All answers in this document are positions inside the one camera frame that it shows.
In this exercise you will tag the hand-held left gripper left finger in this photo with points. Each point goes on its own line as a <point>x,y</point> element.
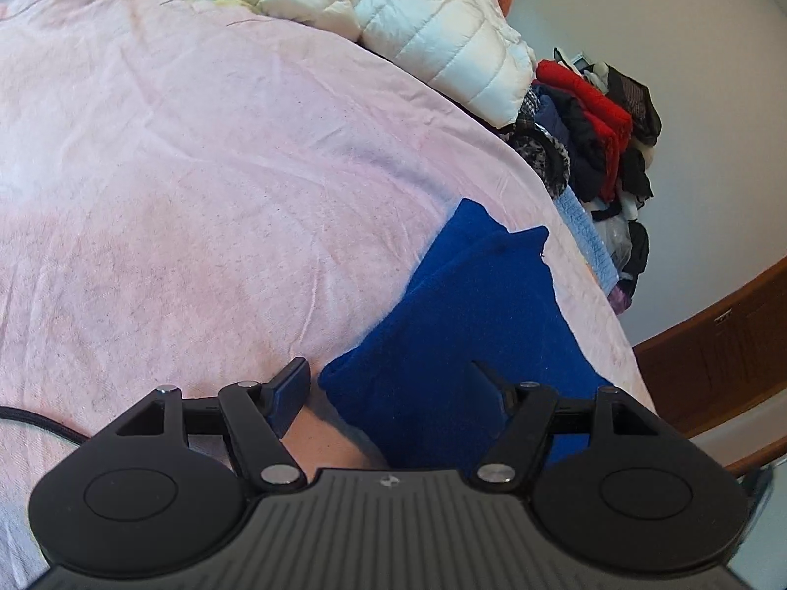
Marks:
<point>289,390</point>

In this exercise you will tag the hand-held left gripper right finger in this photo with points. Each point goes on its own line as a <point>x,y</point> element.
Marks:
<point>503,398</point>

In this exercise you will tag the blue towel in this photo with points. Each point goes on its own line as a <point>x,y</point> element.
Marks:
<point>467,319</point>

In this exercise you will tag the pile of dark clothes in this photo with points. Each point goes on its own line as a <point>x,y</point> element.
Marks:
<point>590,153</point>

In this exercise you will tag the light blue knit blanket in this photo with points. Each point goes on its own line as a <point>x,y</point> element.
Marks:
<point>587,233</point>

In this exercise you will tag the clear plastic bag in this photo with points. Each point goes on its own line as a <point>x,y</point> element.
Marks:
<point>617,246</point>

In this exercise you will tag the brown wooden door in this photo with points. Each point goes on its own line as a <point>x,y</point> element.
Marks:
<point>719,356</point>

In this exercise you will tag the pink bed blanket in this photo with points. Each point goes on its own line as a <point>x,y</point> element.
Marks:
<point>215,166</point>

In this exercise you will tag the leopard print garment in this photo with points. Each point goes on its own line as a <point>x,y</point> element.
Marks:
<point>541,147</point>

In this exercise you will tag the red garment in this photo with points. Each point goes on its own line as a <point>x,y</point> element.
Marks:
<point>590,101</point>

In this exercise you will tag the black mesh garment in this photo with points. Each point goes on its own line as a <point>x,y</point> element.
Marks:
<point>636,104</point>

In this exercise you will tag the white puffer jacket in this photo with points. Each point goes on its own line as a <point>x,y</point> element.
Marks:
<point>418,18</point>

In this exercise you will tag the wall socket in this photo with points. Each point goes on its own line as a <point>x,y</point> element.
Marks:
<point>580,62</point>

